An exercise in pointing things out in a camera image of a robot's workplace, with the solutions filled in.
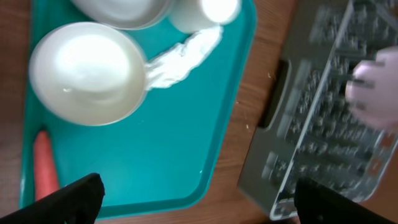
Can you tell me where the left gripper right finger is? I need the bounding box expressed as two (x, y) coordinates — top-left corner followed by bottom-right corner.
(294, 177), (394, 224)

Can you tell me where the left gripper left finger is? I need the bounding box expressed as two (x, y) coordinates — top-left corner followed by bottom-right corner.
(1, 173), (105, 224)

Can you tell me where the pink round plate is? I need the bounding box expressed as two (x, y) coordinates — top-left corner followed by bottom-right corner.
(345, 46), (397, 131)

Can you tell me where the white bowl with peanuts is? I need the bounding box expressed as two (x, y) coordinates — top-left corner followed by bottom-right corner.
(29, 22), (148, 126)

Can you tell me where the torn white napkin piece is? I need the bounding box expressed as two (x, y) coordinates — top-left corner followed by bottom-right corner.
(146, 26), (223, 91)

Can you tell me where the grey bowl with rice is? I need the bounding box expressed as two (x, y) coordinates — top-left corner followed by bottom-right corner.
(72, 0), (174, 30)

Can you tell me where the white plastic cup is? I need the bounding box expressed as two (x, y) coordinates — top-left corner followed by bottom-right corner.
(169, 0), (242, 34)

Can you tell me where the grey dishwasher rack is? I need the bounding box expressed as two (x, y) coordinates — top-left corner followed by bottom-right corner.
(238, 1), (397, 220)

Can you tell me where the orange carrot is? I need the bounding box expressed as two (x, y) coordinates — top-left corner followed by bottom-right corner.
(33, 130), (60, 201)

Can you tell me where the teal serving tray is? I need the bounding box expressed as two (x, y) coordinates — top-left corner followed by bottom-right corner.
(19, 0), (257, 220)

